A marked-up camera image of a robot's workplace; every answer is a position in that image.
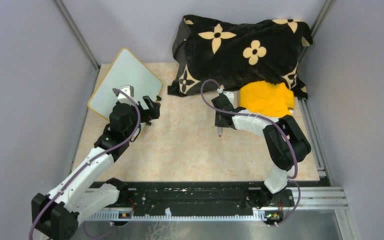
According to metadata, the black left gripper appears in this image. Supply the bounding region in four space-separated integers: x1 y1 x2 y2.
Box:
124 95 160 140

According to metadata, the aluminium side rail right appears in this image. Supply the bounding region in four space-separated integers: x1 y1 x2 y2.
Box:
298 99 334 187

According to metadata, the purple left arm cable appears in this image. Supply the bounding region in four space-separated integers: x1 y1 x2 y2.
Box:
28 87 142 240

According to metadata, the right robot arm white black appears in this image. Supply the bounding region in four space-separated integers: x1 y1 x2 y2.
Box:
211 92 311 206

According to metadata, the folded yellow garment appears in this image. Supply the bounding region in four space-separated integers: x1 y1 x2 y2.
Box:
238 81 295 118

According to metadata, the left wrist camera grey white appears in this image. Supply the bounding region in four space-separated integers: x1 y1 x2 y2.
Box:
117 85 135 105

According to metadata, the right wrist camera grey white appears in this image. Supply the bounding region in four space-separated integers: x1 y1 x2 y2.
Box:
216 86 235 105

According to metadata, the aluminium corner post right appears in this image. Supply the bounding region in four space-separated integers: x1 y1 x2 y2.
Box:
299 0 333 61

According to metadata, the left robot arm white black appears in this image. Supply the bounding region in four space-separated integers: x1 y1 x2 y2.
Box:
28 96 162 240

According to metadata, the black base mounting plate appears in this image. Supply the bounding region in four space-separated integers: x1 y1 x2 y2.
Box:
105 181 328 221

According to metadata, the aluminium frame rail front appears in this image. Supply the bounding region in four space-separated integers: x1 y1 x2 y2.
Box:
47 187 349 223

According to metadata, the aluminium corner post left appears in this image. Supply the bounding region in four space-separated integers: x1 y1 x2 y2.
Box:
52 0 101 71

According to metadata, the aluminium corner post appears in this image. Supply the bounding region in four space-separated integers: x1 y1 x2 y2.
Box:
52 0 101 71
299 0 333 61

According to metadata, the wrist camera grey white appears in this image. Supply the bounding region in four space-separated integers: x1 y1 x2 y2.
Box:
216 86 235 105
117 85 135 105

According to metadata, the black blanket with beige flowers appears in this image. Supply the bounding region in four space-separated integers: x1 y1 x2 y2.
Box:
167 14 313 99

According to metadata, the whiteboard with yellow rim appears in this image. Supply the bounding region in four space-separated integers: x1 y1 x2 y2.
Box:
86 48 163 130

